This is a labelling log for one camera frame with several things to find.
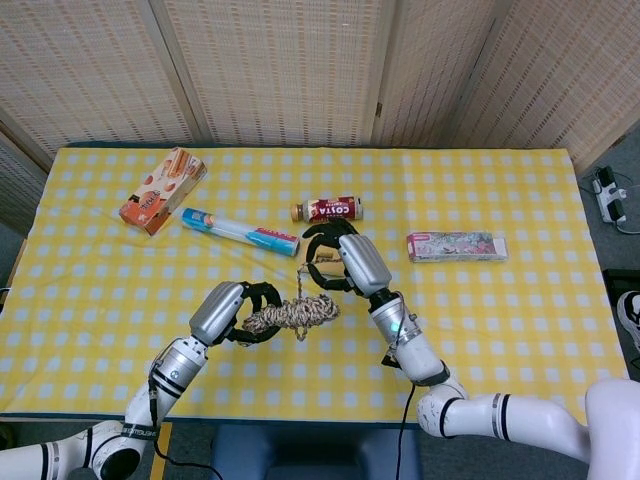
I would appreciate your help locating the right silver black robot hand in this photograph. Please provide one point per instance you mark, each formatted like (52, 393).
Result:
(365, 265)

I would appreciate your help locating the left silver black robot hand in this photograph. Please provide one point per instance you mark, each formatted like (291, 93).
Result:
(215, 310)

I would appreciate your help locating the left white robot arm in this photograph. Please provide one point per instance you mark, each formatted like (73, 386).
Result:
(175, 370)

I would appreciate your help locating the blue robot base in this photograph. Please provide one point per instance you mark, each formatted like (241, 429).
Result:
(310, 455)

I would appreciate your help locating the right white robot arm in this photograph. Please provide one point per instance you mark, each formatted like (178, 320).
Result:
(420, 355)

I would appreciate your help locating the blue white plastic wrap roll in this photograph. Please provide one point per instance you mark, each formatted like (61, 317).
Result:
(235, 231)

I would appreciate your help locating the yellow checkered tablecloth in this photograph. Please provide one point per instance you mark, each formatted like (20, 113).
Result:
(500, 325)

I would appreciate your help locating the tan rectangular tape holder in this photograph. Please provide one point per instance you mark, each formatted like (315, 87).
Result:
(330, 269)

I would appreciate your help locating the Costa coffee bottle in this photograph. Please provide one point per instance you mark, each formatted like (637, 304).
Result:
(330, 210)

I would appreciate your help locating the floral long carton box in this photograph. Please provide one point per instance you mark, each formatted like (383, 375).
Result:
(455, 246)

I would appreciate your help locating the orange biscuit box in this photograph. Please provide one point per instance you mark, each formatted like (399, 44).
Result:
(162, 192)

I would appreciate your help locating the yellow floor tape strip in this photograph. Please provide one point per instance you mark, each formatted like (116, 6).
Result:
(162, 465)

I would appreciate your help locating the bamboo folding screen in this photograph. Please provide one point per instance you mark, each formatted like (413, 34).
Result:
(280, 65)

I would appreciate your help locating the white power strip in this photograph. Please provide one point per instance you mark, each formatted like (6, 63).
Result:
(611, 197)

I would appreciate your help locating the black floor mat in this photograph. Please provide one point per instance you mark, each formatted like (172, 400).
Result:
(620, 280)

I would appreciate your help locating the white black sneaker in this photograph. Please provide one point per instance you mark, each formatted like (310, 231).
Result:
(631, 315)

